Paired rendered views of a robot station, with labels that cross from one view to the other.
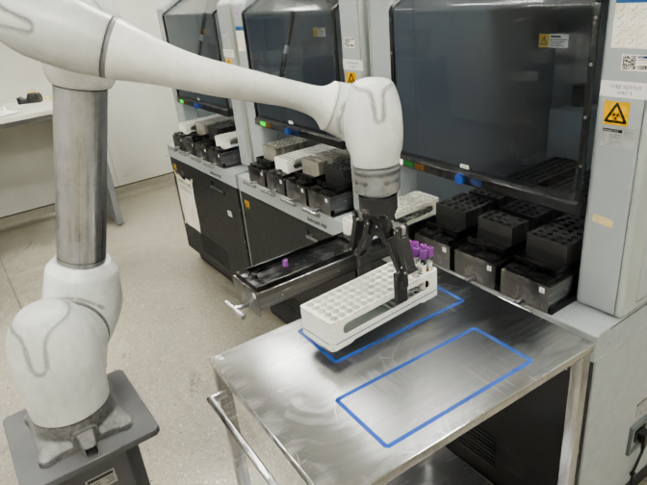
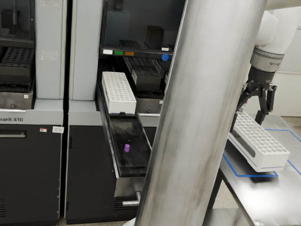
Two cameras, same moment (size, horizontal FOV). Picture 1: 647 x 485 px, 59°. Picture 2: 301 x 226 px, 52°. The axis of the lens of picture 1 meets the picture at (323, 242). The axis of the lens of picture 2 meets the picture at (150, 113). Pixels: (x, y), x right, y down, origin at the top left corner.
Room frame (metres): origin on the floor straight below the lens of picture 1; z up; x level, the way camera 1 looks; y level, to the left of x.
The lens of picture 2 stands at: (1.10, 0.87, 1.37)
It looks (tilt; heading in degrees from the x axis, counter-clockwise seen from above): 27 degrees down; 285
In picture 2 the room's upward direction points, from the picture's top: 10 degrees clockwise
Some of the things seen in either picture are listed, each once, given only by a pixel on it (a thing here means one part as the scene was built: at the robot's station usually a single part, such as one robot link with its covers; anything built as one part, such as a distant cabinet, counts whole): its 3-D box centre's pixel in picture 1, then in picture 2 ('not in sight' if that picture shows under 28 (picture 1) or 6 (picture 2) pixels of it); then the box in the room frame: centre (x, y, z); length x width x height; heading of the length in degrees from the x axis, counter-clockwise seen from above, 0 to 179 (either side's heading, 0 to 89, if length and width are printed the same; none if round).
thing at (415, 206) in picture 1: (392, 216); (117, 92); (1.54, -0.21, 0.83); 0.30 x 0.10 x 0.06; 123
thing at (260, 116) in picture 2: (401, 287); (258, 120); (0.98, -0.14, 0.92); 0.03 x 0.01 x 0.07; 126
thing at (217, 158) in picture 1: (272, 141); not in sight; (2.78, 0.20, 0.78); 0.73 x 0.14 x 0.09; 123
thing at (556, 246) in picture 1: (548, 249); not in sight; (1.21, -0.54, 0.85); 0.12 x 0.02 x 0.06; 32
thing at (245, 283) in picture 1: (345, 253); (122, 126); (1.44, -0.06, 0.78); 0.73 x 0.14 x 0.09; 123
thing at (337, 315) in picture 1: (372, 299); (247, 135); (1.01, -0.09, 0.88); 0.30 x 0.10 x 0.06; 126
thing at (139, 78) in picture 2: (452, 216); (148, 81); (1.46, -0.37, 0.85); 0.12 x 0.02 x 0.06; 33
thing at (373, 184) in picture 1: (376, 178); (266, 59); (1.03, -0.11, 1.13); 0.09 x 0.09 x 0.06
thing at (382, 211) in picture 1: (378, 214); (258, 81); (1.03, -0.11, 1.06); 0.08 x 0.07 x 0.09; 36
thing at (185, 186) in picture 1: (186, 201); not in sight; (3.01, 0.74, 0.43); 0.27 x 0.02 x 0.36; 33
